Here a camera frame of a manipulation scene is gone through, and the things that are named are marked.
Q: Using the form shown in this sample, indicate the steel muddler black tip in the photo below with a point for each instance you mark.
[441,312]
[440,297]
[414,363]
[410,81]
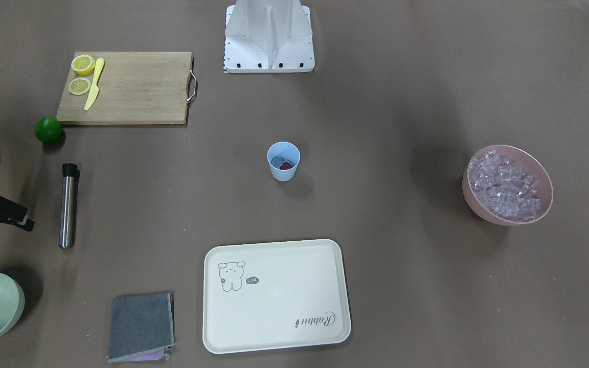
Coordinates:
[70,173]

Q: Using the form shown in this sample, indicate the cream rabbit tray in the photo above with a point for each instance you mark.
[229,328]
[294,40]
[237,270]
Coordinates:
[276,295]

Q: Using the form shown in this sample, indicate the lemon slice lower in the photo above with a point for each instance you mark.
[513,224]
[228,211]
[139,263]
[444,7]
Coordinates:
[83,65]

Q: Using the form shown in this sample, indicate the wooden cutting board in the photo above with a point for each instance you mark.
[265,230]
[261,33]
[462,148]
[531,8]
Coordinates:
[136,88]

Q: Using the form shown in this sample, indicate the light blue plastic cup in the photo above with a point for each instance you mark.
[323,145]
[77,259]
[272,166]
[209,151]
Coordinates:
[289,151]

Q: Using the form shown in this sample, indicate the grey folded cloth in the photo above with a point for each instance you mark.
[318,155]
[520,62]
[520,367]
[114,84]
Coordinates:
[141,327]

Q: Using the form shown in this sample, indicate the yellow plastic knife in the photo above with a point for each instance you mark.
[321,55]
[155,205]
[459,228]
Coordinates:
[94,88]

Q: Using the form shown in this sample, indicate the lemon slice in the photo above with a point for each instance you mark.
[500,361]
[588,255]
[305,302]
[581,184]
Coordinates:
[79,86]
[83,65]

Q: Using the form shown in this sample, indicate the clear ice cubes pile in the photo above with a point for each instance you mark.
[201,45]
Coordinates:
[504,186]

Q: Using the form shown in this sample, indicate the pink bowl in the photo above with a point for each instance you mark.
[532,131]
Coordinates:
[545,189]

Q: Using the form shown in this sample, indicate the green lime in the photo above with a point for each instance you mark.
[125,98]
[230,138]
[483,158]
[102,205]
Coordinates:
[48,129]

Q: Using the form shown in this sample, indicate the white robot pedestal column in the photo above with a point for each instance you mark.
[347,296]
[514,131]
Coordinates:
[268,24]

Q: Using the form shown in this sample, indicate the lemon slice upper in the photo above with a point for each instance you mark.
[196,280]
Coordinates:
[79,86]

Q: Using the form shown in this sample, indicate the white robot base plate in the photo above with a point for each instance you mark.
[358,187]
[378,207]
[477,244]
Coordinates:
[296,56]

